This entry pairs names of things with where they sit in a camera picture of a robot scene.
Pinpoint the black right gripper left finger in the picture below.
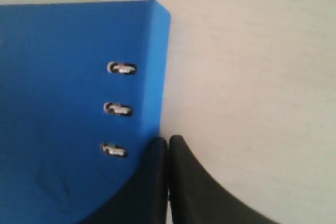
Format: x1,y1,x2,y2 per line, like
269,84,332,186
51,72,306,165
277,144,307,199
81,137,168,224

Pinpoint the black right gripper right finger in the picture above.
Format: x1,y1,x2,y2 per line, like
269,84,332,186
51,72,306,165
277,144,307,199
169,135,274,224

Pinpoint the blue ring binder notebook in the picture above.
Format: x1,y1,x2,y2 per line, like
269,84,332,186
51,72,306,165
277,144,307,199
1,0,171,223

